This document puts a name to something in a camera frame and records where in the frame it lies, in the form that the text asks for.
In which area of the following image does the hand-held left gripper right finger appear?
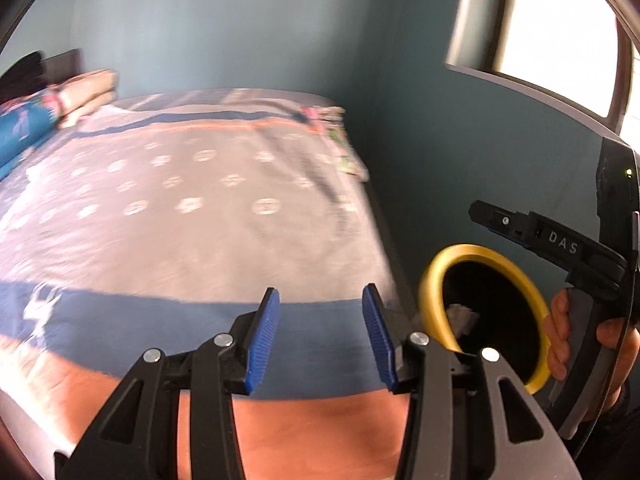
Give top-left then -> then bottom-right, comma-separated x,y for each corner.
362,282 -> 583,480

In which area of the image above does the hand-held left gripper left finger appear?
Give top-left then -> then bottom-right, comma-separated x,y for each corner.
55,287 -> 281,480

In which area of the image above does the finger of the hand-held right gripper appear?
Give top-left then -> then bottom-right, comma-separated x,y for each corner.
489,227 -> 531,252
470,200 -> 533,243

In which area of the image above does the yellow rimmed waste bin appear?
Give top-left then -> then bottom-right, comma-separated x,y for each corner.
419,245 -> 552,395

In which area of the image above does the white cloth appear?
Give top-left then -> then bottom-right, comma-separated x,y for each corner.
445,304 -> 481,336

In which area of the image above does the person's right hand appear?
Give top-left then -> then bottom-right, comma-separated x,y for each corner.
544,289 -> 640,421

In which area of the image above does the bed with patterned sheet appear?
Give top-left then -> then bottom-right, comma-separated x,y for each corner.
0,89 -> 401,480

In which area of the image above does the floral cloth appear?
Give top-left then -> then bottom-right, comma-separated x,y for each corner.
300,106 -> 371,181

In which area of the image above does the window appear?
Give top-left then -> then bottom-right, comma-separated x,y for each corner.
445,0 -> 640,136

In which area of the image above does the beige folded quilt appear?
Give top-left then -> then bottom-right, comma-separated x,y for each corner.
55,70 -> 118,128

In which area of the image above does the blue floral folded quilt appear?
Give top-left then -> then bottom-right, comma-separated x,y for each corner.
0,87 -> 63,181

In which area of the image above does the grey padded headboard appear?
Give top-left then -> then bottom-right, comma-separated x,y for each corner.
40,49 -> 82,78

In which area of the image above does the black folded clothing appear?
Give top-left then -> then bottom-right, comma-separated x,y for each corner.
0,51 -> 46,106

